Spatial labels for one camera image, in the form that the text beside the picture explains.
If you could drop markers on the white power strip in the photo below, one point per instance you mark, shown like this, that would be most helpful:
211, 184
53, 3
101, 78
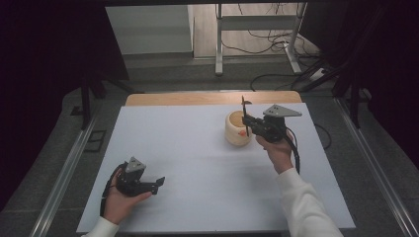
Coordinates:
318, 74

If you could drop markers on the black metal stand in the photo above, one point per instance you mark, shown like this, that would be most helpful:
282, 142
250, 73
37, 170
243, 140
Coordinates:
355, 102
86, 98

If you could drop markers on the cream cup with red mark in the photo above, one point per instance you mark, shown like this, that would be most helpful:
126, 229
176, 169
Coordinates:
235, 133

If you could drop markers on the white board sheet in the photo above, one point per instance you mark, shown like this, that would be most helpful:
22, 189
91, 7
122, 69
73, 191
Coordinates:
204, 191

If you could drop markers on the aluminium floor rail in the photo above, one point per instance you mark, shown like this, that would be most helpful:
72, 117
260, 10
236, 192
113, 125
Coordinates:
375, 171
62, 184

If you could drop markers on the dark pencil with orange tip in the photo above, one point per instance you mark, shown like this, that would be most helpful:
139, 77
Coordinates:
244, 112

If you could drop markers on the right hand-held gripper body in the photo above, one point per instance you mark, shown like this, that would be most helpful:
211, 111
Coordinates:
271, 126

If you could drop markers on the white cabinet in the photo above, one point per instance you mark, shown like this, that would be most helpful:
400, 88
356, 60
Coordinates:
148, 29

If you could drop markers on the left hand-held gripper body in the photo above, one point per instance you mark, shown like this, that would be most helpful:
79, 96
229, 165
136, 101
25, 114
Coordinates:
131, 182

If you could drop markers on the person's right hand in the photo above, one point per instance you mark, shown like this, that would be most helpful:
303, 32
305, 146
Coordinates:
280, 154

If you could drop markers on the person's left hand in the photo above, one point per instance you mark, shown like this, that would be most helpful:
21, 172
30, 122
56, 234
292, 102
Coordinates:
120, 207

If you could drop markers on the black rectangular floor frame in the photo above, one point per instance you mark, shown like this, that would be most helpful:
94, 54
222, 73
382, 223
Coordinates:
95, 141

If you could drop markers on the dark curtain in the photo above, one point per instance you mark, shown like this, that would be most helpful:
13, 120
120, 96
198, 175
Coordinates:
39, 82
395, 65

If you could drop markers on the white metal stand frame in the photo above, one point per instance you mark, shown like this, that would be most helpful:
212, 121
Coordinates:
218, 39

